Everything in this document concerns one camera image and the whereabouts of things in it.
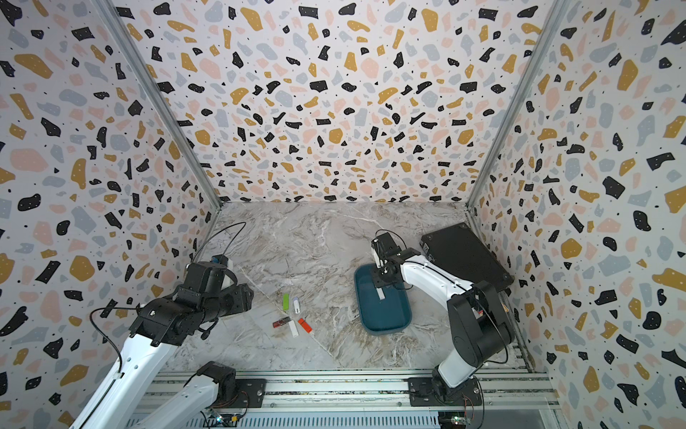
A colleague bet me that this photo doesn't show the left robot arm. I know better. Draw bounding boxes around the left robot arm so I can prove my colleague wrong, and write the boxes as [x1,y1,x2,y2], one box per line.
[72,262,254,428]

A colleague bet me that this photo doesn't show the right frame post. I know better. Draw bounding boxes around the right frame post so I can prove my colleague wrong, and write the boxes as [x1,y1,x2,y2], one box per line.
[464,0,572,210]

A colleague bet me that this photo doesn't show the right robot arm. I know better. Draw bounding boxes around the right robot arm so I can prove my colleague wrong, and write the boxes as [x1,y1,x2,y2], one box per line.
[371,232,514,396]

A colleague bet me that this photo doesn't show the red swivel usb flash drive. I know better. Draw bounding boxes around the red swivel usb flash drive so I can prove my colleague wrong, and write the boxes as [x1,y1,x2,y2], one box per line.
[273,316,291,328]

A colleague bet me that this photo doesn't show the frame post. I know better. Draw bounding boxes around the frame post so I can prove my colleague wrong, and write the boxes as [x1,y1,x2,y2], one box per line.
[88,0,223,210]
[464,0,572,210]

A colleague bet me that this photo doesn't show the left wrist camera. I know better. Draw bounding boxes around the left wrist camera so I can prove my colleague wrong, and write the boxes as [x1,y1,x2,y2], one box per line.
[210,255,230,269]

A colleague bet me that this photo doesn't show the white usb flash drive long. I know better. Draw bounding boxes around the white usb flash drive long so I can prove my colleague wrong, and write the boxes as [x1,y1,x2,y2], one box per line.
[288,320,298,338]

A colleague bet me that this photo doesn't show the red orange usb flash drive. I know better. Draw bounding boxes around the red orange usb flash drive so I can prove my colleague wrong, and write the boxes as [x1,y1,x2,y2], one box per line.
[298,318,313,334]

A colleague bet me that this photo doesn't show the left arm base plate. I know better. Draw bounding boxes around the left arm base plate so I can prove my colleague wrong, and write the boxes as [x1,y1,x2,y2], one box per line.
[193,376,267,409]

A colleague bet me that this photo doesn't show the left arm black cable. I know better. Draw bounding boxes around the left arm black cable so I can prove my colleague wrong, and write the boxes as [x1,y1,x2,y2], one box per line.
[88,305,141,376]

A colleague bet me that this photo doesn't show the black flat case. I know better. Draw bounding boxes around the black flat case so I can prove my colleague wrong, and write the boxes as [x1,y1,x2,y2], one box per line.
[420,223,514,292]

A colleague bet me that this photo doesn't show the aluminium mounting rail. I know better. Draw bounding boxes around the aluminium mounting rail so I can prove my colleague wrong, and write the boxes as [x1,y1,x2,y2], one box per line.
[104,369,561,429]

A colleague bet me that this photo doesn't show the teal plastic storage box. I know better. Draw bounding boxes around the teal plastic storage box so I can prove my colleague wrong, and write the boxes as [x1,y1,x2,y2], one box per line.
[354,264,413,336]

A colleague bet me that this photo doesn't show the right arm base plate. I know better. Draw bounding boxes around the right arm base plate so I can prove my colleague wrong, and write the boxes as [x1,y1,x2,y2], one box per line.
[407,377,483,407]

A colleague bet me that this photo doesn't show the left frame post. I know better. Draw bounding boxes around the left frame post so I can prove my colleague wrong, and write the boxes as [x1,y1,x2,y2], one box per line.
[88,0,223,210]

